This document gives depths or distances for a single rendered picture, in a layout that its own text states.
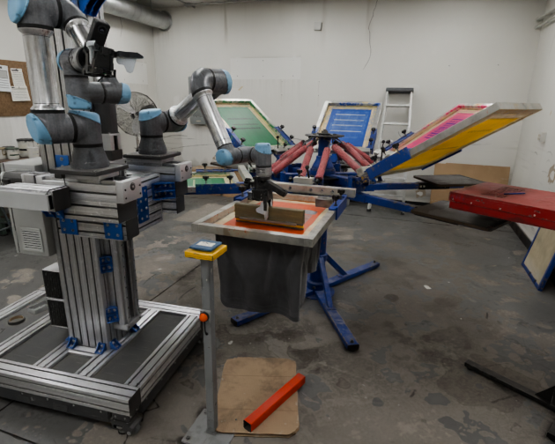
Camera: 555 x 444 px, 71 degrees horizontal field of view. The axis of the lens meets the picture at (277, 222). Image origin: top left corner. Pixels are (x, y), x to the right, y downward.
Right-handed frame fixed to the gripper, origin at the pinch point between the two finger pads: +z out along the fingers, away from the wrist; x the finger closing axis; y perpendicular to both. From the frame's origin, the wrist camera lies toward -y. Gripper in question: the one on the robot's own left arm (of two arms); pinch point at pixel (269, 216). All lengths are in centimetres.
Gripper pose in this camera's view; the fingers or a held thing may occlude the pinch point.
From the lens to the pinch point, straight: 191.7
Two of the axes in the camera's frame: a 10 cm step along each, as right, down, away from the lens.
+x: -3.2, 2.7, -9.1
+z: 0.2, 9.6, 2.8
